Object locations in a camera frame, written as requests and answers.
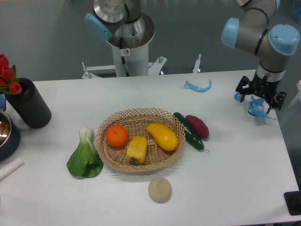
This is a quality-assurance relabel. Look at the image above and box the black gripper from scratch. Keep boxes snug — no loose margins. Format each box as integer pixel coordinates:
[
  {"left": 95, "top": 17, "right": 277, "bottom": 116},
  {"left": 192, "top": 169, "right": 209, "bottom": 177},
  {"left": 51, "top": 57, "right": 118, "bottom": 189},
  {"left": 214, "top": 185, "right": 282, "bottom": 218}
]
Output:
[{"left": 236, "top": 73, "right": 286, "bottom": 114}]

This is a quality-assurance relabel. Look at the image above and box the yellow bell pepper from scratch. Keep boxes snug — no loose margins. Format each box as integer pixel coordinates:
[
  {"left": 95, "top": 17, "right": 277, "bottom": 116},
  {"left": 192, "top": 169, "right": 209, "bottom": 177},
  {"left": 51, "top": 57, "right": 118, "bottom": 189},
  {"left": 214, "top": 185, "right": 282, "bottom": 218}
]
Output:
[{"left": 126, "top": 136, "right": 148, "bottom": 165}]

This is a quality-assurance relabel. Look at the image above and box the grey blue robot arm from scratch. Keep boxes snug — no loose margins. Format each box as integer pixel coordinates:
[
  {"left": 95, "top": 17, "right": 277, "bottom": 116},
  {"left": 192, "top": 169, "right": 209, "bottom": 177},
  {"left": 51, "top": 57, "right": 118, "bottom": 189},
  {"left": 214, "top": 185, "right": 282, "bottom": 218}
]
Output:
[{"left": 221, "top": 0, "right": 300, "bottom": 110}]

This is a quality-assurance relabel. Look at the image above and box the woven wicker basket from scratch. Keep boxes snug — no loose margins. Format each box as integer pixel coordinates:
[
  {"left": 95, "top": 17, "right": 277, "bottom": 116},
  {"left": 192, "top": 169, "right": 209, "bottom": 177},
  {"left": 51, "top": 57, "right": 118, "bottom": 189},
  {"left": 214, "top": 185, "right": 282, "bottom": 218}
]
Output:
[{"left": 95, "top": 107, "right": 187, "bottom": 173}]

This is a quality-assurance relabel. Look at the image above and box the tangled blue tape strip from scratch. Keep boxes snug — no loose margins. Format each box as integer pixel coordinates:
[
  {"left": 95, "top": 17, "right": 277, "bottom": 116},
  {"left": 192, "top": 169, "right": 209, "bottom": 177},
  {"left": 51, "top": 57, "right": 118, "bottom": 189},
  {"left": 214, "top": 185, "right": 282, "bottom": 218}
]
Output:
[{"left": 248, "top": 95, "right": 276, "bottom": 120}]

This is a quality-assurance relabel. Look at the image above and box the small blue tape roll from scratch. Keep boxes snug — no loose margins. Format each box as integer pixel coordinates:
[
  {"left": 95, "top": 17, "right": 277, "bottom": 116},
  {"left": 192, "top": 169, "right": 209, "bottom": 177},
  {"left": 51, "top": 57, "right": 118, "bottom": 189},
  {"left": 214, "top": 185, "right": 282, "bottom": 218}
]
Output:
[{"left": 234, "top": 92, "right": 241, "bottom": 101}]

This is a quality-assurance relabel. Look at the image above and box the purple sweet potato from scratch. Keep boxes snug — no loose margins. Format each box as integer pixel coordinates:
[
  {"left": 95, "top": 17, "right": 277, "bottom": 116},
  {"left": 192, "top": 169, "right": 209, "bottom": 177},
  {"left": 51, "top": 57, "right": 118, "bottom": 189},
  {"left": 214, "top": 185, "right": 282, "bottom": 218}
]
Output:
[{"left": 185, "top": 115, "right": 209, "bottom": 139}]

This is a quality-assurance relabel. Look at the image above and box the curved blue tape strip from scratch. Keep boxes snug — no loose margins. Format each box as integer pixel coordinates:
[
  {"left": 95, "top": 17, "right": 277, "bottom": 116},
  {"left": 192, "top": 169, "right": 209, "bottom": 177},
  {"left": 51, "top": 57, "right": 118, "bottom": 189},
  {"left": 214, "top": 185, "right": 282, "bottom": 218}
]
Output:
[{"left": 183, "top": 80, "right": 212, "bottom": 93}]

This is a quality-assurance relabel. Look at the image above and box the green cucumber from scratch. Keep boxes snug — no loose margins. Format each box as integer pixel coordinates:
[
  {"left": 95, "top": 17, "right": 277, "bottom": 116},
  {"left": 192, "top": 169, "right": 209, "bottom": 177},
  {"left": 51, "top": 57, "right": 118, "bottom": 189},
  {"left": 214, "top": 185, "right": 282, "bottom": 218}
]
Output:
[{"left": 173, "top": 112, "right": 205, "bottom": 151}]

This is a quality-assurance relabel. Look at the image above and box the yellow mango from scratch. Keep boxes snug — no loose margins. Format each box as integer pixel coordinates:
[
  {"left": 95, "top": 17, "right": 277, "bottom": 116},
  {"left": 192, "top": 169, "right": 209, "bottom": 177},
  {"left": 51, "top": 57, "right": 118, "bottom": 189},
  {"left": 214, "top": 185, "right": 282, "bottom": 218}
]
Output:
[{"left": 147, "top": 123, "right": 179, "bottom": 151}]

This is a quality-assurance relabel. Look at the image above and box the black device at table corner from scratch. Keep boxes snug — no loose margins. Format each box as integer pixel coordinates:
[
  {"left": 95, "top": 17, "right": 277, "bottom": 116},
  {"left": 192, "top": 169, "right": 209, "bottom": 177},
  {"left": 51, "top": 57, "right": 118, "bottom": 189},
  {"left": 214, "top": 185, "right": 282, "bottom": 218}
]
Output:
[{"left": 284, "top": 191, "right": 301, "bottom": 216}]

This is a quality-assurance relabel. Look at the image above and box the beige round bun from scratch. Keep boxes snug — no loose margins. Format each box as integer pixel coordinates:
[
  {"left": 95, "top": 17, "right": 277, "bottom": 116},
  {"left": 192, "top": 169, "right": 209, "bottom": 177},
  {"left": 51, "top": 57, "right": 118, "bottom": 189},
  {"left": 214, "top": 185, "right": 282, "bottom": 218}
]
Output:
[{"left": 148, "top": 177, "right": 172, "bottom": 203}]

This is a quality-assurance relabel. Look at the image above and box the orange fruit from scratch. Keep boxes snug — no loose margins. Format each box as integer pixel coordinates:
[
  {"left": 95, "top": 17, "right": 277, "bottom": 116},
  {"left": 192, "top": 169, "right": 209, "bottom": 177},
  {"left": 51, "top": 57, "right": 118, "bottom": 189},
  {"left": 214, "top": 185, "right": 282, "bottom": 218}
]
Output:
[{"left": 106, "top": 125, "right": 128, "bottom": 147}]

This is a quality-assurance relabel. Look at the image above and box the green bok choy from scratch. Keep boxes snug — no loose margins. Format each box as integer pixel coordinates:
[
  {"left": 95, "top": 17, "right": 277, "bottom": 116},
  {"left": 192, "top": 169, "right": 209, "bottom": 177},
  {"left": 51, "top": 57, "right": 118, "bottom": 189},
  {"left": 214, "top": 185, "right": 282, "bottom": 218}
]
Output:
[{"left": 66, "top": 127, "right": 103, "bottom": 178}]

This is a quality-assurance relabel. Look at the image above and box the black cylindrical vase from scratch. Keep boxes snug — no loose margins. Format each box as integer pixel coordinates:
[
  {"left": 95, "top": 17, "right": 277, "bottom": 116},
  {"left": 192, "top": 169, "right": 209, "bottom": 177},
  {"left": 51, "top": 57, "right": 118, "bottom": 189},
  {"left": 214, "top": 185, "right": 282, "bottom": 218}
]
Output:
[{"left": 5, "top": 78, "right": 52, "bottom": 129}]

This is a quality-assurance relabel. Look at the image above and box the red tulip bouquet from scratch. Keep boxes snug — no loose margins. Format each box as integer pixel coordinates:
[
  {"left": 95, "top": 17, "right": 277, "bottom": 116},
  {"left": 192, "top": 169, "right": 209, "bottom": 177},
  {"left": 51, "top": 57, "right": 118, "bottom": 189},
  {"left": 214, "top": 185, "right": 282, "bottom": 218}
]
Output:
[{"left": 0, "top": 54, "right": 22, "bottom": 95}]

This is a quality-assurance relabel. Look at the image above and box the dark metal bowl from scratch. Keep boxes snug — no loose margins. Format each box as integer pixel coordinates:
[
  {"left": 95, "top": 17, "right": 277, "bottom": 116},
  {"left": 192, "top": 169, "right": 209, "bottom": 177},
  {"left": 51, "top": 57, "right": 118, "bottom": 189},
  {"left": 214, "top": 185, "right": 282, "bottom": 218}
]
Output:
[{"left": 0, "top": 110, "right": 20, "bottom": 161}]

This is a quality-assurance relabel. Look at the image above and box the white paper roll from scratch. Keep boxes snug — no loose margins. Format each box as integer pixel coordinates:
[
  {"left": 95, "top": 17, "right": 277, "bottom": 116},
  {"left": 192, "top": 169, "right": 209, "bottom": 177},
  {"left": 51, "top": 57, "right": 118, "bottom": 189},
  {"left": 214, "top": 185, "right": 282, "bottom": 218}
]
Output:
[{"left": 0, "top": 157, "right": 24, "bottom": 181}]

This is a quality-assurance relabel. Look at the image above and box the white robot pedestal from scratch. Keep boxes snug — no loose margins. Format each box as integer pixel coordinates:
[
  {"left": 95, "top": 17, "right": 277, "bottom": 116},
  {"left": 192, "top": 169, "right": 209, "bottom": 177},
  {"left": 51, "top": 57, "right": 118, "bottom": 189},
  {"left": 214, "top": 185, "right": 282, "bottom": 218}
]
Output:
[{"left": 84, "top": 0, "right": 156, "bottom": 78}]

